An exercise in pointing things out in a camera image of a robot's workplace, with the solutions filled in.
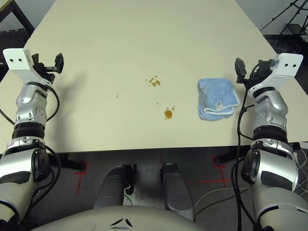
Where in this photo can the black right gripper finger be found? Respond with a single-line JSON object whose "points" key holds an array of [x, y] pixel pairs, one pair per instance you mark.
{"points": [[264, 64], [241, 68]]}

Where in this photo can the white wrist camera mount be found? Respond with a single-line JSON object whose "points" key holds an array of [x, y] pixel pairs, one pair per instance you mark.
{"points": [[16, 61], [286, 68]]}

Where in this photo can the grey left robot leg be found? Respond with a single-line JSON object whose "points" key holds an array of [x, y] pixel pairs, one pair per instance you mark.
{"points": [[110, 187]]}

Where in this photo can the red floor tape mark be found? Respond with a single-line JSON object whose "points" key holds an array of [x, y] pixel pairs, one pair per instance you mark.
{"points": [[222, 176]]}

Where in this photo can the light blue terry rag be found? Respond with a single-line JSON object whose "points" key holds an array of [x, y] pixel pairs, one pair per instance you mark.
{"points": [[214, 96]]}

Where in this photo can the grey robot torso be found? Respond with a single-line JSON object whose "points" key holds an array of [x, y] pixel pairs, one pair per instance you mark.
{"points": [[120, 219]]}

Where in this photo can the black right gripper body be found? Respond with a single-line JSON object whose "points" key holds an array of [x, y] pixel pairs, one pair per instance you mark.
{"points": [[256, 75]]}

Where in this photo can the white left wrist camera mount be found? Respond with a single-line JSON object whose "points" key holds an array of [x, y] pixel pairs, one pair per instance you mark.
{"points": [[16, 61]]}

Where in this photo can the black foam floor mat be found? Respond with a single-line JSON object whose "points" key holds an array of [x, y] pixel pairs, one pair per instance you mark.
{"points": [[12, 41]]}

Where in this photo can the grey right robot leg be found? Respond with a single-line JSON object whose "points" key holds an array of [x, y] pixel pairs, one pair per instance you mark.
{"points": [[175, 187]]}

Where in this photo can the black step stand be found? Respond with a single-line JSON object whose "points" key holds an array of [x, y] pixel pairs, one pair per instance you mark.
{"points": [[294, 29]]}

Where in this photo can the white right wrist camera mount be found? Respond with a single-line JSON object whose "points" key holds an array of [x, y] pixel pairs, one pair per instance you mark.
{"points": [[286, 68]]}

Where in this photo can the black tripod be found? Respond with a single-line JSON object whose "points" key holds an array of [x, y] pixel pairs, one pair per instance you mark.
{"points": [[288, 10]]}

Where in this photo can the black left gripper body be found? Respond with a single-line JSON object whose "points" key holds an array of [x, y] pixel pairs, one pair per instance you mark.
{"points": [[47, 71]]}

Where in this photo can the black-framed side table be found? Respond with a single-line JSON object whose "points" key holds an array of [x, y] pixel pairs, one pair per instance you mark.
{"points": [[22, 16]]}

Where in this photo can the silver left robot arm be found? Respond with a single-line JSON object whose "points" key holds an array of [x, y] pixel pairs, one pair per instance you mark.
{"points": [[29, 106]]}

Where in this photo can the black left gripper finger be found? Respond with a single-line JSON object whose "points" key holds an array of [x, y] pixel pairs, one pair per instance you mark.
{"points": [[59, 63], [36, 59]]}

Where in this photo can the brown liquid splatter cluster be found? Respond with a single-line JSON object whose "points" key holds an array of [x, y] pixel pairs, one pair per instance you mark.
{"points": [[155, 83]]}

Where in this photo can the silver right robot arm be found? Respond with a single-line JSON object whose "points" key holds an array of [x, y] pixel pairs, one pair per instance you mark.
{"points": [[272, 115]]}

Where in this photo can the large brown liquid drop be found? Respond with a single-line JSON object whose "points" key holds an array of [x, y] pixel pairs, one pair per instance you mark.
{"points": [[168, 114]]}

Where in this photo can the grey robot leg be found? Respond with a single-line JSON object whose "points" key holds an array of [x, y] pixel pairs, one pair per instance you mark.
{"points": [[110, 187], [175, 187]]}

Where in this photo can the black table foot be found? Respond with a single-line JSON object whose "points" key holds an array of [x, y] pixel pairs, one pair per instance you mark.
{"points": [[72, 163], [226, 157]]}

